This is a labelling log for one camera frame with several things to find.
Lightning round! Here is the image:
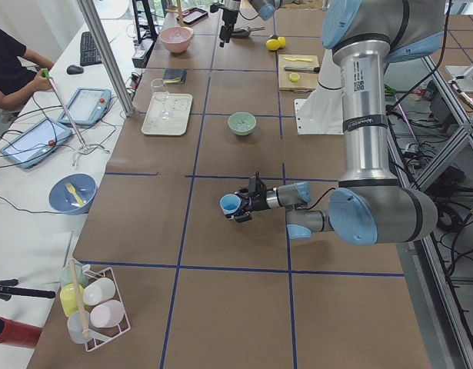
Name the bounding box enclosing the pink bowl of ice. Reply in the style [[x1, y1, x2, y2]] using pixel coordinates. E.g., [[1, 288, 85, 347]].
[[159, 26, 195, 54]]

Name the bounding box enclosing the person in black shirt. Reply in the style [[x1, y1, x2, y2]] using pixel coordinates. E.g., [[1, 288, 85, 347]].
[[0, 29, 54, 111]]

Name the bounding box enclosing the red cylinder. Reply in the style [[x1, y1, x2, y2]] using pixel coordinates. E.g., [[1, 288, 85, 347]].
[[0, 317, 42, 348]]

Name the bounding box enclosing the yellow fork in basin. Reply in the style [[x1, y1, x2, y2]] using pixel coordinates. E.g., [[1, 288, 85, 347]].
[[65, 182, 85, 207]]

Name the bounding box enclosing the white wire cup rack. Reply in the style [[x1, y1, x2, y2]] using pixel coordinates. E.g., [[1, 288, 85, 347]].
[[58, 258, 132, 353]]

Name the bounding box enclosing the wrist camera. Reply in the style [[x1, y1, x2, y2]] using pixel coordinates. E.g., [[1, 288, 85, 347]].
[[248, 171, 266, 194]]

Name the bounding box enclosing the clear wine glass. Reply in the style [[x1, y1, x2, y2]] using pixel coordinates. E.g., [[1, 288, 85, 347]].
[[150, 78, 172, 119]]

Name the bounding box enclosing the white bear serving tray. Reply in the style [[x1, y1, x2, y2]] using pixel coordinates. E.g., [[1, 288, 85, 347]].
[[141, 94, 193, 136]]

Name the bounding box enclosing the green cup on rack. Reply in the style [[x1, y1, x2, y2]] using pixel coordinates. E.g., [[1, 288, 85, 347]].
[[60, 260, 91, 288]]

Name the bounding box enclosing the lemon half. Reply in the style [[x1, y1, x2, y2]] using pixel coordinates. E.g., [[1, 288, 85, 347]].
[[288, 72, 301, 82]]

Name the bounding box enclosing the light blue plastic cup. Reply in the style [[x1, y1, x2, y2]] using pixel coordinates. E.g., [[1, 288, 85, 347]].
[[219, 194, 241, 216]]

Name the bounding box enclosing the teach pendant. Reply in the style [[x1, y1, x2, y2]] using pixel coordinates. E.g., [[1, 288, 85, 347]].
[[0, 118, 72, 168], [67, 88, 112, 127]]

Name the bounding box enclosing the yellow plastic knife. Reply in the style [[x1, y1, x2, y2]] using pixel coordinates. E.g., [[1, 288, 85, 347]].
[[283, 57, 314, 62]]

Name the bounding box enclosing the green ceramic bowl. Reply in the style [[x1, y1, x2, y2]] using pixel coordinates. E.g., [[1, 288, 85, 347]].
[[228, 111, 257, 136]]

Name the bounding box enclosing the aluminium frame post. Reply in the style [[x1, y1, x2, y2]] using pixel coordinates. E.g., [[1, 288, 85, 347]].
[[77, 0, 135, 117]]

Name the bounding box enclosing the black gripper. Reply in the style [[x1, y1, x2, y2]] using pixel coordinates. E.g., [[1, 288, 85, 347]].
[[219, 8, 238, 47], [227, 188, 269, 223]]

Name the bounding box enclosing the yellow lemon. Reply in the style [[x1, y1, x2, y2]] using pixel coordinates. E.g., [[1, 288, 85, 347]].
[[265, 38, 281, 52], [277, 36, 287, 48]]

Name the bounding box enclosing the black keyboard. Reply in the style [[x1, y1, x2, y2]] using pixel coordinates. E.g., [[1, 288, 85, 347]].
[[79, 31, 102, 67]]

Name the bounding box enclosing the black computer mouse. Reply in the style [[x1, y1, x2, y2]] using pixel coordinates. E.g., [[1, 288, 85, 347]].
[[66, 65, 84, 75]]

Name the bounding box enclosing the teach pendant far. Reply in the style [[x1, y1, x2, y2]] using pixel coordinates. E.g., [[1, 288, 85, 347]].
[[67, 88, 112, 127]]

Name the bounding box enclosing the yellow cup on rack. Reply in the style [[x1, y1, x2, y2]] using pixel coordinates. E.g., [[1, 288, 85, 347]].
[[59, 283, 78, 317]]

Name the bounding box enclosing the blue plastic basin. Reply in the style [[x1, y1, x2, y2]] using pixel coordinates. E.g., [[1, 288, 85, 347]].
[[48, 173, 97, 215]]

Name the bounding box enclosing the grey folded cloth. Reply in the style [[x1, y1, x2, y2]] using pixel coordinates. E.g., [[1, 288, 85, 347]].
[[162, 68, 187, 85]]

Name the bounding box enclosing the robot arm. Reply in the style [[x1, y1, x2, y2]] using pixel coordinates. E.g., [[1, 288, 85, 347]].
[[210, 0, 291, 48], [220, 1, 445, 245]]

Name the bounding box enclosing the steel muddler rod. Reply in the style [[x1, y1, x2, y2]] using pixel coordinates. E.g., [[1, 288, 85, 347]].
[[283, 65, 321, 74]]

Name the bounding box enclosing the pink cup on rack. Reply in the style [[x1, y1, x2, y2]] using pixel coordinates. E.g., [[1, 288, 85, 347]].
[[90, 300, 125, 328]]

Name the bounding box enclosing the white cup on rack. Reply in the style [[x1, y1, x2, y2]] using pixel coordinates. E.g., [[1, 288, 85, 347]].
[[82, 278, 116, 306]]

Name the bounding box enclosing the wooden cutting board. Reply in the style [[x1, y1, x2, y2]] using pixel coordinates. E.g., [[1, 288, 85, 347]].
[[278, 55, 320, 91]]

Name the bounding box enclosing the teach pendant near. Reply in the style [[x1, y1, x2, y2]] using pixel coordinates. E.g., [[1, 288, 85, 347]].
[[0, 118, 72, 168]]

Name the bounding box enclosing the steel ice scoop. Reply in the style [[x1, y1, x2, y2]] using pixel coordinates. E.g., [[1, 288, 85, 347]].
[[232, 26, 265, 38]]

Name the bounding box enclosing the wooden cup stand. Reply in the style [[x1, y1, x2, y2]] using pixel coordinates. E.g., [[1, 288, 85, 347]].
[[166, 0, 188, 27]]

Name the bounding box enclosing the camera tripod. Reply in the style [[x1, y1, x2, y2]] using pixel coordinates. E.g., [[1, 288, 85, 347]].
[[0, 279, 56, 301]]

